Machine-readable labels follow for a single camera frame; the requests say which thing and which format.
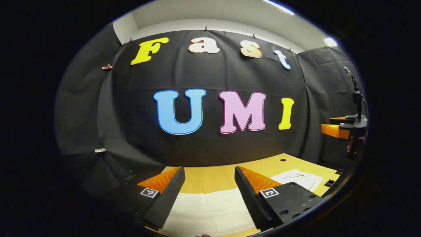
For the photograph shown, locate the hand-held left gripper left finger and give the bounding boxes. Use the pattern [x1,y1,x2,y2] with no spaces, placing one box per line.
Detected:
[99,166,186,230]

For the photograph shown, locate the white jeans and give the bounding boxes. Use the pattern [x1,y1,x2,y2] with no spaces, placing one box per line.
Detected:
[163,169,324,237]

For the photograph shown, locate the black backdrop cloth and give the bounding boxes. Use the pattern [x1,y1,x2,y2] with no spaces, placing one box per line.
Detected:
[54,21,365,198]

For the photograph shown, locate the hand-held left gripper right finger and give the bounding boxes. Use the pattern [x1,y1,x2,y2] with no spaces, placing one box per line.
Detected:
[235,166,323,231]

